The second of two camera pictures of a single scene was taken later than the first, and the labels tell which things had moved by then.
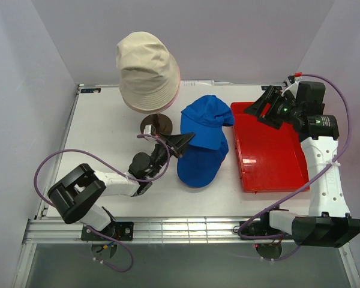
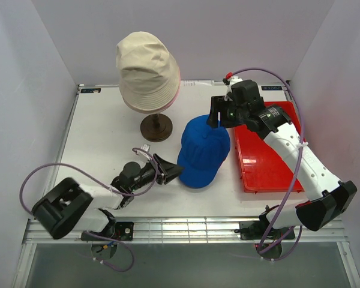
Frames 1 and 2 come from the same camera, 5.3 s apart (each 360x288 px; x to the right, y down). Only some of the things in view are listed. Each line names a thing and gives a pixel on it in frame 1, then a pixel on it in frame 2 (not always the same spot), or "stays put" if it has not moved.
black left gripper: [171, 146] → [161, 170]
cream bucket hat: [149, 75] stays put
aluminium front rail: [146, 230] stays put
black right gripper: [270, 105] → [222, 108]
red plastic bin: [272, 160] stays put
